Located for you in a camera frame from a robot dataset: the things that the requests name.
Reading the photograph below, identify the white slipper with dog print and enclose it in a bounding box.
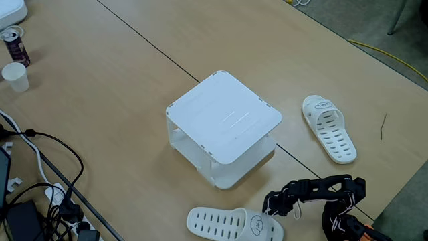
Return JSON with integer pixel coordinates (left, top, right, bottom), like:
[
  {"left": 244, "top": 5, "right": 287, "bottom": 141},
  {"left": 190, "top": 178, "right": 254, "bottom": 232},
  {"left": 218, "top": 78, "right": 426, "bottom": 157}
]
[
  {"left": 186, "top": 206, "right": 285, "bottom": 241},
  {"left": 302, "top": 94, "right": 358, "bottom": 165}
]

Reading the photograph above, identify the white plastic shoe rack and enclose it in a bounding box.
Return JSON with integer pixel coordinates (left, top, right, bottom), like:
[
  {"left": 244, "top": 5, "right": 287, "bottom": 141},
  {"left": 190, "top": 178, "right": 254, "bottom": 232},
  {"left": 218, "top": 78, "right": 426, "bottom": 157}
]
[{"left": 165, "top": 70, "right": 284, "bottom": 191}]

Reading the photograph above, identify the black plug adapter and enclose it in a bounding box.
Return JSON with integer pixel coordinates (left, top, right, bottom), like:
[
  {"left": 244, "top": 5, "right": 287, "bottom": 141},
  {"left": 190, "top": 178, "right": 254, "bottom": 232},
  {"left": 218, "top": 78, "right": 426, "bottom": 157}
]
[{"left": 76, "top": 229, "right": 101, "bottom": 241}]

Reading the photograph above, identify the black power plug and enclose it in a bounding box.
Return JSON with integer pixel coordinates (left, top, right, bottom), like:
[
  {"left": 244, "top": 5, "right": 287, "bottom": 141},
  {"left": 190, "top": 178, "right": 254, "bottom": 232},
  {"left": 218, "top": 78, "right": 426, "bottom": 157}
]
[{"left": 60, "top": 197, "right": 84, "bottom": 224}]

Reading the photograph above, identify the white power strip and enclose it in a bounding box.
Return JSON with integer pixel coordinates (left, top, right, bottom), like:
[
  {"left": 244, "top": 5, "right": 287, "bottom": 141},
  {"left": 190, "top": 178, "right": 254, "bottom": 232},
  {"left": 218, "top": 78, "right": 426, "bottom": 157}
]
[{"left": 44, "top": 183, "right": 104, "bottom": 241}]

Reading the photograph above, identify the grey metal chair leg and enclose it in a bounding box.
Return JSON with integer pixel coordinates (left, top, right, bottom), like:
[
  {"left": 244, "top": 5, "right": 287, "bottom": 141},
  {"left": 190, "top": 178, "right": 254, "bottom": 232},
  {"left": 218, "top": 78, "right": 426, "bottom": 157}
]
[{"left": 387, "top": 0, "right": 409, "bottom": 36}]

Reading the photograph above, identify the large black power brick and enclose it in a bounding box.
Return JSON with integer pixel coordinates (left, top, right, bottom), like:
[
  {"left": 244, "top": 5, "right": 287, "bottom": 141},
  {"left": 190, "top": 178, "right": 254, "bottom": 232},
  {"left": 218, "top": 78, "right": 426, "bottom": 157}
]
[{"left": 5, "top": 199, "right": 45, "bottom": 241}]

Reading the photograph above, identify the dark laptop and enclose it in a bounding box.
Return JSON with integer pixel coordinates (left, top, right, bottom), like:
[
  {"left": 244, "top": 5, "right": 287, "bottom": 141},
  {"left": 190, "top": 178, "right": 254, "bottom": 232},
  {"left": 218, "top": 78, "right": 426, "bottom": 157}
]
[{"left": 0, "top": 147, "right": 11, "bottom": 209}]

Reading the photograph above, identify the white paper cup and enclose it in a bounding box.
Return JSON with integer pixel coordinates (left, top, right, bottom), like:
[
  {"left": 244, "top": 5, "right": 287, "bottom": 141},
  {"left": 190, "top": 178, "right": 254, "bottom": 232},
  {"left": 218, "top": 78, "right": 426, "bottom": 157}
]
[{"left": 1, "top": 62, "right": 30, "bottom": 93}]

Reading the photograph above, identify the purple drink can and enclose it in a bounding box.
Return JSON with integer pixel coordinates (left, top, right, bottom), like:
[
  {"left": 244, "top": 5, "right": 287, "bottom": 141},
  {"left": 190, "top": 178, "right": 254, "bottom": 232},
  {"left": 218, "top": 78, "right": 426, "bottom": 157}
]
[{"left": 3, "top": 29, "right": 31, "bottom": 68}]

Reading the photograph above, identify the yellow cable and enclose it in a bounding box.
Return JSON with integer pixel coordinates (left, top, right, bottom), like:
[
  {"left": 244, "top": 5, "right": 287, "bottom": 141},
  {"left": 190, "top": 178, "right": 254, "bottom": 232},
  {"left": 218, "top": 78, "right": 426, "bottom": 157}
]
[{"left": 346, "top": 39, "right": 428, "bottom": 84}]

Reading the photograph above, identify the thick white power cable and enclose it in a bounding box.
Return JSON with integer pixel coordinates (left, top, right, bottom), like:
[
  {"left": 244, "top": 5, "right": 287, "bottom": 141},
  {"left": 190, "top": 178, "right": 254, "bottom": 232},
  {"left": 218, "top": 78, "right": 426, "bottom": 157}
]
[{"left": 0, "top": 108, "right": 51, "bottom": 188}]

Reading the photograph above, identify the black cable with connector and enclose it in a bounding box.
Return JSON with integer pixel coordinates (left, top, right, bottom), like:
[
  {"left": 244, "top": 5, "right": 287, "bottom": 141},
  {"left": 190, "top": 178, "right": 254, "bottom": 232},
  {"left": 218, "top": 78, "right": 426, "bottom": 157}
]
[{"left": 0, "top": 129, "right": 85, "bottom": 202}]

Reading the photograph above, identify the thin white cable coil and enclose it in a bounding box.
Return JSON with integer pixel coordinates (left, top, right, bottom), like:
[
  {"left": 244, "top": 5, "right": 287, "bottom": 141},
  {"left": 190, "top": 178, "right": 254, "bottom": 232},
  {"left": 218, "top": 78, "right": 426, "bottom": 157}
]
[{"left": 0, "top": 25, "right": 25, "bottom": 42}]

